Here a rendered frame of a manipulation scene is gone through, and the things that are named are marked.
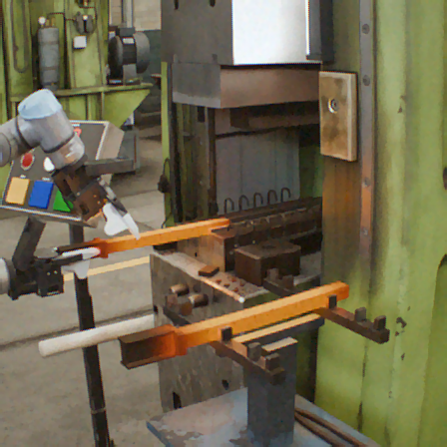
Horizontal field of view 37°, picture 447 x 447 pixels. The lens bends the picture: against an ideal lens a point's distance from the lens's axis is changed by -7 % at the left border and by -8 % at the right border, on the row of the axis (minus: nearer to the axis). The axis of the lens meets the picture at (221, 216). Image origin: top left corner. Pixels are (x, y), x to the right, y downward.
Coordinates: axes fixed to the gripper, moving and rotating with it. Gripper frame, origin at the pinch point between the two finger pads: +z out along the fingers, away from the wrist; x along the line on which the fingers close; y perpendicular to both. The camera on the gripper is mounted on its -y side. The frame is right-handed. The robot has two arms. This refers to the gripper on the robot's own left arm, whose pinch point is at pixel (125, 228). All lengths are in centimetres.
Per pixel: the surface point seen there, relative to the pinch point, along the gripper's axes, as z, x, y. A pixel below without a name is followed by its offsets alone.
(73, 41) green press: 54, -471, -176
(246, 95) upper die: -10.2, 7.6, -35.7
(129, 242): 2.4, 1.5, 1.3
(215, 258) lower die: 17.8, 3.9, -12.4
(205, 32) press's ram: -25.9, 2.3, -36.8
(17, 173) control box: -4, -66, 2
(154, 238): 5.5, 1.5, -3.8
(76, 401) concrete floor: 100, -107, 31
